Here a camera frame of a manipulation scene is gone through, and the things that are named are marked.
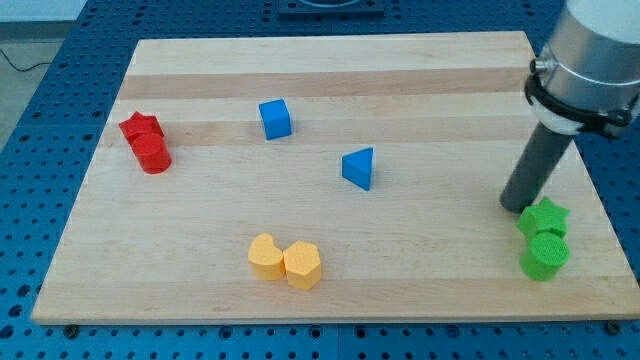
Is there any yellow hexagon block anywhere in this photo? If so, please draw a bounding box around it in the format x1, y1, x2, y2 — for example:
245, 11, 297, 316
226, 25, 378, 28
283, 241, 322, 290

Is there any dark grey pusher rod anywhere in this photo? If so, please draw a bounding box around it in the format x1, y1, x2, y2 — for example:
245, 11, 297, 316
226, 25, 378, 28
499, 123, 573, 214

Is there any blue cube block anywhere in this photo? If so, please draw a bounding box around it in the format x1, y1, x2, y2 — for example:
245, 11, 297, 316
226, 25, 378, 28
258, 99, 292, 140

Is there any wooden board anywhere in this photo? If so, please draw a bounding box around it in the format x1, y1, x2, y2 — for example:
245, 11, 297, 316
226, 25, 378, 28
32, 31, 639, 325

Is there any yellow crescent block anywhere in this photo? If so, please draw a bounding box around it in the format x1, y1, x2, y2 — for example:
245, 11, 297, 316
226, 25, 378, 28
247, 233, 285, 281

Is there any red star block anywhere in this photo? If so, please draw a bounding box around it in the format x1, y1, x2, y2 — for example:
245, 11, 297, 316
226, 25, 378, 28
119, 112, 164, 145

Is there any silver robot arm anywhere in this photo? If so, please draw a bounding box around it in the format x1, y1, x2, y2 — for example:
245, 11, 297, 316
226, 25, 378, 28
525, 0, 639, 138

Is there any red cylinder block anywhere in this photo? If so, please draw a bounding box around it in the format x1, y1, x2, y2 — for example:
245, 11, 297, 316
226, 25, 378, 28
131, 133, 172, 174

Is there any green cylinder block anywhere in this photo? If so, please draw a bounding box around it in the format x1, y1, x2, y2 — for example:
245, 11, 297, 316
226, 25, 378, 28
519, 232, 570, 281

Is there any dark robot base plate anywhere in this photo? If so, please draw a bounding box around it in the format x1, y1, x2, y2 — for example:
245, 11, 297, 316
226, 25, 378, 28
276, 0, 385, 18

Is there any blue triangle block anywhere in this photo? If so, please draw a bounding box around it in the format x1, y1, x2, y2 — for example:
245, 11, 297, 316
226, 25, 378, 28
341, 147, 374, 191

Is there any green star block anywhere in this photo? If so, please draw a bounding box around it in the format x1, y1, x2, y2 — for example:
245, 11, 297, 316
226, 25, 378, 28
516, 197, 571, 239

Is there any black cable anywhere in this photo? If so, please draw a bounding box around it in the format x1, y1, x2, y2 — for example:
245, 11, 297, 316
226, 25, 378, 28
0, 48, 54, 73

